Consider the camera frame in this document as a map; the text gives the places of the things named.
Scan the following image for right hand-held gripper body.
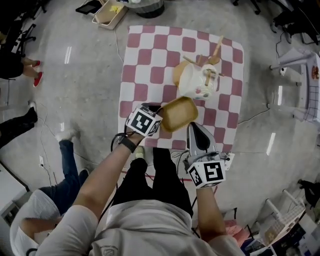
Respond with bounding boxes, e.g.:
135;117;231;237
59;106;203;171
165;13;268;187
184;121;227;188

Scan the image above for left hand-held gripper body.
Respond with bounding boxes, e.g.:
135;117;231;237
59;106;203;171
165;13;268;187
125;103;164;138

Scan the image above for tan rectangular tray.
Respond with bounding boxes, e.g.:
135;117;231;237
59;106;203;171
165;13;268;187
159;96;200;133

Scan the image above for person's left forearm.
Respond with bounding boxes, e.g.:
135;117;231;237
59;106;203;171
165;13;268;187
73;146;137;223

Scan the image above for person's right forearm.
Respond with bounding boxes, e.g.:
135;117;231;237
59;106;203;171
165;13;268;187
196;186;227;242

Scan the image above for person's left hand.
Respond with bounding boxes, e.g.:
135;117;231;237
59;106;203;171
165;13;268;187
126;133;145;148

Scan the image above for white power strip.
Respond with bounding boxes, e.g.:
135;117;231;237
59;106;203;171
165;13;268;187
223;152;236;172

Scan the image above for black wristwatch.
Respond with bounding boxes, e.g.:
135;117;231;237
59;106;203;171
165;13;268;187
117;136;138;154

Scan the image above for person's left beige shoe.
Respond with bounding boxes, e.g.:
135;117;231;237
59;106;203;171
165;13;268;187
134;146;146;160

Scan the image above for checkered cloth table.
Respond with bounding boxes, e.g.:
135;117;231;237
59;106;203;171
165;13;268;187
117;24;245;153

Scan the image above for wooden mug tree stand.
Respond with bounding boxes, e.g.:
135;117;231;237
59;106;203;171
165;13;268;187
173;34;226;89

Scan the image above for person's black trousers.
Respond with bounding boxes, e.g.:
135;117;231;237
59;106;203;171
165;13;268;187
109;147;195;218

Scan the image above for white patterned mug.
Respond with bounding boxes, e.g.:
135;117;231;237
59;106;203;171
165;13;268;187
178;63;221;101

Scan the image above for pink cloth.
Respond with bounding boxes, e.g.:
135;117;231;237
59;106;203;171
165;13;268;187
223;219;251;247

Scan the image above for person's white t-shirt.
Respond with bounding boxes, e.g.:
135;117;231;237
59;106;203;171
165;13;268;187
37;198;247;256

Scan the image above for white wooden rack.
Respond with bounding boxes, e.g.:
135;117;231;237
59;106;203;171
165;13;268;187
257;189;307;247

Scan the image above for black bag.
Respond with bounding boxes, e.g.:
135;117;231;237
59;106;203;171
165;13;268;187
298;178;320;208

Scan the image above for beige plastic bin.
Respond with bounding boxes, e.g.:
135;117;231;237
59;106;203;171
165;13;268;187
91;0;129;30

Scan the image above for grey laundry basket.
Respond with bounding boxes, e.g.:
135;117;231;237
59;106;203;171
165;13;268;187
136;0;166;19

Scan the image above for white tray with black tablet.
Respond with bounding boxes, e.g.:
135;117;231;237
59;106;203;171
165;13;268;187
75;0;101;16

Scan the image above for white side table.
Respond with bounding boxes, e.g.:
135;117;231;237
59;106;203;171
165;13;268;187
269;47;320;123

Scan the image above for black office chair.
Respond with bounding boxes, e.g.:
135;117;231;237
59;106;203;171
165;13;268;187
231;0;266;16
9;22;38;55

